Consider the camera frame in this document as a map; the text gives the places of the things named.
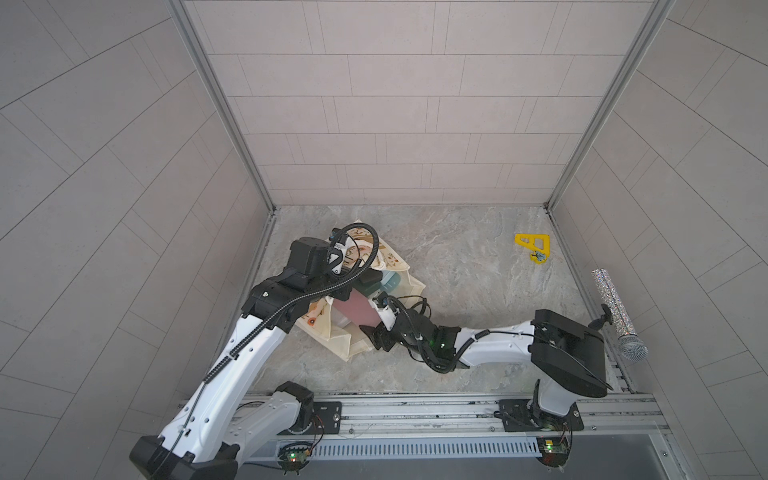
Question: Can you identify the pink pencil case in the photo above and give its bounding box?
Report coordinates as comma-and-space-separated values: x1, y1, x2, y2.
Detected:
331, 289, 381, 327

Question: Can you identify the floral canvas tote bag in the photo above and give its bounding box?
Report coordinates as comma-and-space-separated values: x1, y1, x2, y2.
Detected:
296, 228, 425, 361

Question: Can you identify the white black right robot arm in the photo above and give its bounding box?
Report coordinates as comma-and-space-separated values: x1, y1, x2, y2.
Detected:
361, 293, 612, 418

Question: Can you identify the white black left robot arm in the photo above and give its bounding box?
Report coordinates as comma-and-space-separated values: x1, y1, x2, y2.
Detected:
129, 223, 380, 479

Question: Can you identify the light teal pencil case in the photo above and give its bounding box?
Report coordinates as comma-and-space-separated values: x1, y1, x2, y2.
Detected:
381, 271, 411, 296

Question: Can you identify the yellow triangular wooden toy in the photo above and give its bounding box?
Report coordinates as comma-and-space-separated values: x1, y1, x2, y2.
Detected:
514, 233, 551, 264

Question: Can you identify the right circuit board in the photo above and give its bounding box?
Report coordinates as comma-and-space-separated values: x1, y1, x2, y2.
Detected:
536, 437, 571, 468

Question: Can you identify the circuit board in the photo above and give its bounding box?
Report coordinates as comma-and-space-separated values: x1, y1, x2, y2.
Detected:
277, 441, 315, 474
536, 437, 571, 468

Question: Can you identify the black microphone stand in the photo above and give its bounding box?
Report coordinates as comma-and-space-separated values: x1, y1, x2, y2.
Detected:
588, 303, 613, 331

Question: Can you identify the left circuit board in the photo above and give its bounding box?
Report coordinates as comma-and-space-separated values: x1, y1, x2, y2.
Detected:
277, 441, 315, 474

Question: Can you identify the glittery silver microphone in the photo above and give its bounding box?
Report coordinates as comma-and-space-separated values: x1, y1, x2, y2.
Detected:
592, 269, 648, 363

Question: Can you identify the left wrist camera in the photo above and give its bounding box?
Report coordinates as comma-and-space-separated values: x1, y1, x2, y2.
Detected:
328, 229, 366, 275

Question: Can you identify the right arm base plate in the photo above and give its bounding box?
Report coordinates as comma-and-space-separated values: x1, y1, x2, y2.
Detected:
494, 399, 584, 433

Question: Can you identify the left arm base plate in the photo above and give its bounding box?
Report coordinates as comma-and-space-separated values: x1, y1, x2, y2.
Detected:
279, 401, 342, 436

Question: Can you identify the aluminium mounting rail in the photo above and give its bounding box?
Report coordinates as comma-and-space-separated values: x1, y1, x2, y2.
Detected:
239, 392, 670, 442

